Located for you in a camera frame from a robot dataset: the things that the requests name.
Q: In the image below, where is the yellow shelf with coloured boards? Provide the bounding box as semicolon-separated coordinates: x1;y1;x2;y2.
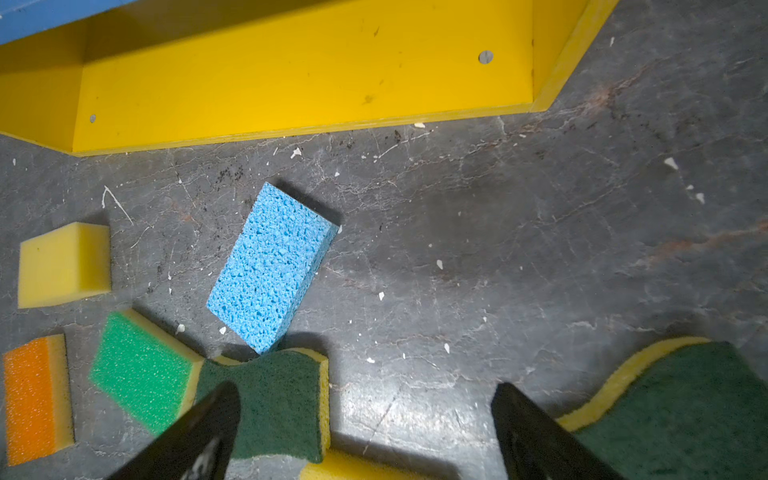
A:
1;1;615;157

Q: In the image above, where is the small yellow sponge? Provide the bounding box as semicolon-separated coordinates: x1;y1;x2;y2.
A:
17;222;111;309

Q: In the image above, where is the dark green wavy sponge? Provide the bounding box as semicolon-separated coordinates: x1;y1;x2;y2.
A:
196;348;330;463
557;337;767;479

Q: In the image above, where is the bright green yellow sponge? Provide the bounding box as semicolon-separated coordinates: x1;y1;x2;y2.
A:
89;309;205;436

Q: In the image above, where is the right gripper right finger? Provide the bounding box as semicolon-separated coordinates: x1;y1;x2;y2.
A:
491;383;621;479

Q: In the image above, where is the large yellow sponge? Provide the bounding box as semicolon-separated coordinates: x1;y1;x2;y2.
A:
298;449;430;480

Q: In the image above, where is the right dark green wavy sponge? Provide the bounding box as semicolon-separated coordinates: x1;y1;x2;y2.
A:
557;337;767;479

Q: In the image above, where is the middle light blue sponge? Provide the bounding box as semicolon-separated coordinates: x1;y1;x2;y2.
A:
206;183;338;355

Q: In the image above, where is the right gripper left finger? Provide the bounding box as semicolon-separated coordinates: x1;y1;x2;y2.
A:
111;381;241;479

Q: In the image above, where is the orange yellow sponge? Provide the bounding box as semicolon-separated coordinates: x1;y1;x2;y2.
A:
3;334;75;466

